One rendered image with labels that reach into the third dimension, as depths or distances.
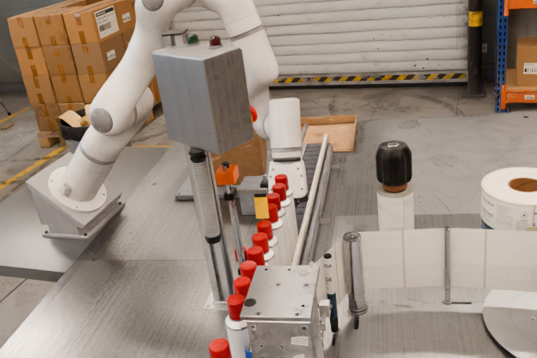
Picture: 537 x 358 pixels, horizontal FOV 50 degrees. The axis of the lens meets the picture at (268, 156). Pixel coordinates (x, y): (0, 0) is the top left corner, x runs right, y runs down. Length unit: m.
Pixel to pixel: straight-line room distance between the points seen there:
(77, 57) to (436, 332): 4.20
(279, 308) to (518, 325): 0.55
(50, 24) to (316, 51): 2.42
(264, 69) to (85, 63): 3.64
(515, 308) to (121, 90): 1.11
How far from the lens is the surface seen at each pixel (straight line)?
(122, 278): 1.67
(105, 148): 1.78
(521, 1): 4.75
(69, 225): 1.93
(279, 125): 1.51
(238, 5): 1.46
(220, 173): 1.27
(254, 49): 1.47
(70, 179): 1.90
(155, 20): 1.50
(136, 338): 1.45
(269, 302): 0.94
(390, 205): 1.38
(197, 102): 1.11
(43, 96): 5.39
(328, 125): 2.48
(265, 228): 1.25
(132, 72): 1.63
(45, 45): 5.20
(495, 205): 1.46
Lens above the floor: 1.71
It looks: 23 degrees down
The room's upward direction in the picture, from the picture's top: 8 degrees counter-clockwise
